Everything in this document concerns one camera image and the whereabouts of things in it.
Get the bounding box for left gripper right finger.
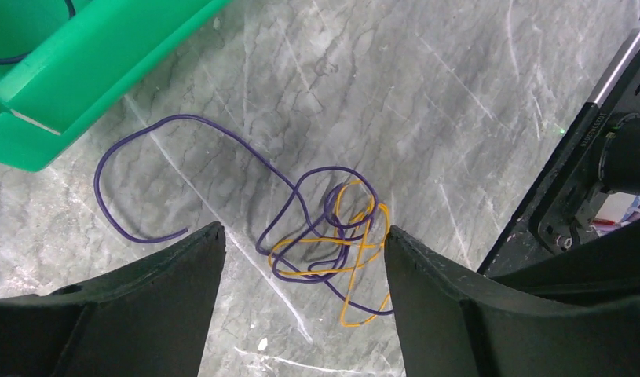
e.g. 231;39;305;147
385;220;640;376

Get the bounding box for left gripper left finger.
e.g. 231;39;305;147
0;222;226;376

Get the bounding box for purple cable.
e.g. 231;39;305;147
93;114;394;317

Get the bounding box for green plastic bin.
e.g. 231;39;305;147
0;0;225;171

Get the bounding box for aluminium frame rail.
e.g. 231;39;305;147
587;16;640;106

